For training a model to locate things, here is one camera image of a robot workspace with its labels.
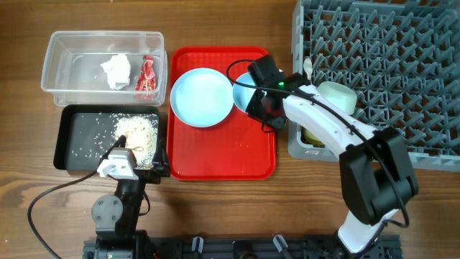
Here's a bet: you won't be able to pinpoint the light blue bowl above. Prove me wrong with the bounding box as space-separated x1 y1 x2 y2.
233 73 256 112

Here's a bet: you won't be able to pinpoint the food scraps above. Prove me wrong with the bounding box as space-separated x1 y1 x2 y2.
66 112 159 171

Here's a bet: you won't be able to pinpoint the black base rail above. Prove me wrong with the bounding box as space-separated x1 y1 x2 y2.
82 233 402 259

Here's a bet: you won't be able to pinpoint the white plastic spoon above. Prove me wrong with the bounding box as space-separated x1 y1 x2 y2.
303 58 313 84

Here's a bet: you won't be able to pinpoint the clear plastic bin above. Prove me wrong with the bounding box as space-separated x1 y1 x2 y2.
41 30 167 106

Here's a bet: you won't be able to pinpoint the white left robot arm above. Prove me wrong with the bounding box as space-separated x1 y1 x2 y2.
83 135 171 259

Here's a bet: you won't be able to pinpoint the green bowl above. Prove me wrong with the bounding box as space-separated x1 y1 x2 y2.
317 81 357 115

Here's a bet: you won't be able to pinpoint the yellow cup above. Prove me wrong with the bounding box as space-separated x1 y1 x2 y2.
302 128 325 147

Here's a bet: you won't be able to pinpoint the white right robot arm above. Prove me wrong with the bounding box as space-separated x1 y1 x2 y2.
245 69 418 256

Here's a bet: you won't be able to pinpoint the white napkin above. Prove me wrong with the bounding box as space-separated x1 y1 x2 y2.
101 54 131 90

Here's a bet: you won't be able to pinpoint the red snack wrapper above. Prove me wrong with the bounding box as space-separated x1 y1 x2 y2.
136 55 156 91

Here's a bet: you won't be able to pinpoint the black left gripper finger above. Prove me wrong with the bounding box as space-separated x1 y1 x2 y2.
152 139 170 171
107 135 127 154

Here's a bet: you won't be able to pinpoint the light blue plate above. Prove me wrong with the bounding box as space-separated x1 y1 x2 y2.
170 68 234 128

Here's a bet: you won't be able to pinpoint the red serving tray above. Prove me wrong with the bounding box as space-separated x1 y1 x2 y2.
167 46 276 181

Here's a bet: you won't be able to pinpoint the black tray bin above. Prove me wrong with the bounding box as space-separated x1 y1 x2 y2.
53 104 165 172

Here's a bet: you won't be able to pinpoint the grey dishwasher rack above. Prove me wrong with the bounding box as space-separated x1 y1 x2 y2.
291 0 459 172

